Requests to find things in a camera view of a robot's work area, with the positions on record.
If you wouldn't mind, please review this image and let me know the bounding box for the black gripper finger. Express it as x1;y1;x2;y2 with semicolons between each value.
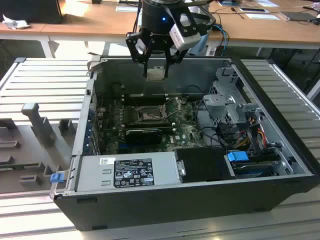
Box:
164;47;188;80
125;31;153;78

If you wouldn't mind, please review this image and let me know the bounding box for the small square CPU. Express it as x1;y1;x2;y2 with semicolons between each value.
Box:
146;69;167;82

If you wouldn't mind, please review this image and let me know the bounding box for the black RAM slot bank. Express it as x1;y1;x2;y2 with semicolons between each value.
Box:
123;92;170;106
122;119;176;133

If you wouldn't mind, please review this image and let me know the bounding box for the CPU socket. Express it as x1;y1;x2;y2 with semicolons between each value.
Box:
133;106;167;124

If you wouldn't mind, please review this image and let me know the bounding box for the white paper sheet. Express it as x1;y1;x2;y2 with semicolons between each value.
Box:
116;4;144;13
244;12;281;21

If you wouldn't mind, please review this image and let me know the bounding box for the metal drive cage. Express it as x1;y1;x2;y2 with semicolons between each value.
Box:
202;66;263;131

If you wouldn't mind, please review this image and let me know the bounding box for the green motherboard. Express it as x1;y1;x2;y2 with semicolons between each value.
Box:
96;94;208;155

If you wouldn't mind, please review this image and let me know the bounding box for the wooden desk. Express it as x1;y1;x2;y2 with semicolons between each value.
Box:
41;0;320;51
0;7;66;42

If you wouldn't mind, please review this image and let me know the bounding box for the black graphics card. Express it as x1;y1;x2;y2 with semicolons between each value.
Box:
124;128;163;145

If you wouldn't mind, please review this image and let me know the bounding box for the white smartphone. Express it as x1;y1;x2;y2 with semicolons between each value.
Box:
238;7;270;14

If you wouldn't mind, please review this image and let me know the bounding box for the black box on desk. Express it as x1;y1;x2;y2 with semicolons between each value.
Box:
0;0;66;25

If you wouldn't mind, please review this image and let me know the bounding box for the black plastic shroud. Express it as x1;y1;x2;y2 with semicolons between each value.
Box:
173;147;237;183

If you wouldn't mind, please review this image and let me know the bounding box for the blue disk carrier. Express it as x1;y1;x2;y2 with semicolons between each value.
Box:
226;150;249;163

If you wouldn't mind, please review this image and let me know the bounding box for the grey parts rack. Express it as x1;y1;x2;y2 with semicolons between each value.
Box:
0;102;78;193

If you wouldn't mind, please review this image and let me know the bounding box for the crumpled white paper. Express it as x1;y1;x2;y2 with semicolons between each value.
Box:
1;13;31;30

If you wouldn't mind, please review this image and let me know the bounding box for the dark grey notebook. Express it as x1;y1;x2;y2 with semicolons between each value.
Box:
279;11;318;22

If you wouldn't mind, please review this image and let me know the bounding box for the grey power supply unit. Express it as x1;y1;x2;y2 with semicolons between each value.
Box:
74;152;182;192

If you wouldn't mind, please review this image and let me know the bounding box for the black open PC case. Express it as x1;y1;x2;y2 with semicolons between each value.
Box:
49;56;320;232

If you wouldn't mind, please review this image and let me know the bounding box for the green RAM stick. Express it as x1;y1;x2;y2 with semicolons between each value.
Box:
0;163;40;170

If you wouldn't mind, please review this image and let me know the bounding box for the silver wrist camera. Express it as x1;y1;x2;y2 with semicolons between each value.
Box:
168;12;202;51

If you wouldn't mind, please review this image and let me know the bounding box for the blue cable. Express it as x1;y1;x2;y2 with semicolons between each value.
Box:
212;23;230;51

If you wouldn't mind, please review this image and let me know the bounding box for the black cable loop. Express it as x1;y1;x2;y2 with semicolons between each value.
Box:
194;99;226;148

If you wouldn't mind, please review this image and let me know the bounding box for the yellow red wire bundle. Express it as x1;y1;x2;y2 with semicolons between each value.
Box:
234;122;266;151

